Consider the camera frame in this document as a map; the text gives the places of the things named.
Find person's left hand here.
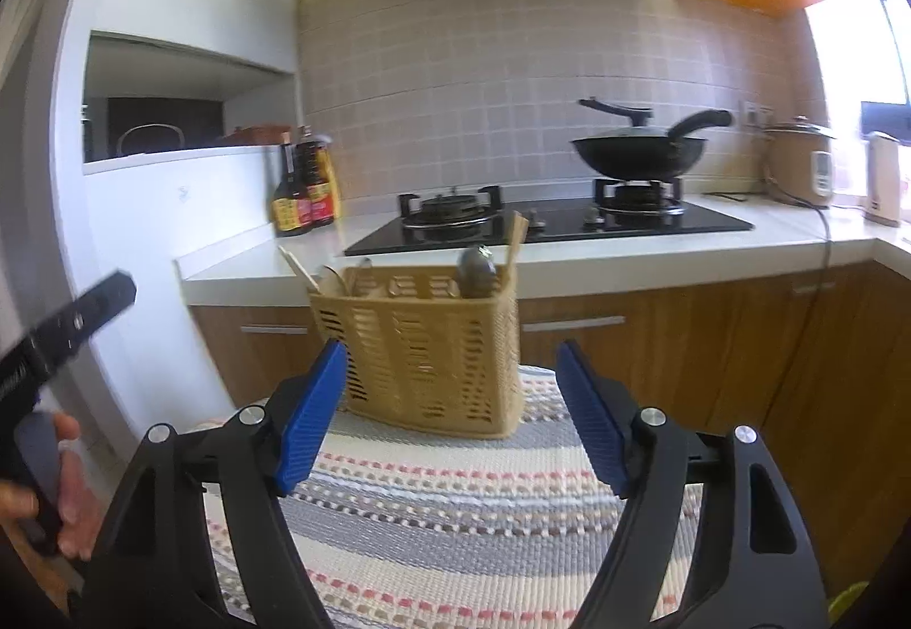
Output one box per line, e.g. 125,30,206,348
2,412,104,561

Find chopstick in basket left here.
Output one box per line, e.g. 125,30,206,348
278,245,321,294

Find soy sauce bottle yellow label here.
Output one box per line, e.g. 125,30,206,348
270,134,312,237

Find sauce bottle red label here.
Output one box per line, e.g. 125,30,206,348
295,126,340,227

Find striped woven placemat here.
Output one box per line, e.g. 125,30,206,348
202,364,708,629

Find yellow plastic utensil basket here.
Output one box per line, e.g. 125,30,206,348
307,265,525,439

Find metal spoon in basket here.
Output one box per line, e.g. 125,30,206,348
455,244,499,299

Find black gas stove top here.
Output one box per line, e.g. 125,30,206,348
344,177,752,257

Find white electric kettle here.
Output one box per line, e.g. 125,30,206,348
865,131,902,227

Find beige rice cooker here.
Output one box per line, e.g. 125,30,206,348
764,116,834,208

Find chopsticks in basket right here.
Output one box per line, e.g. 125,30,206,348
503,211,528,277

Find black power cable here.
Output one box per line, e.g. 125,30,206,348
760,162,834,402

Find black wok with handle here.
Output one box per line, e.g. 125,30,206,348
571,109,733,183

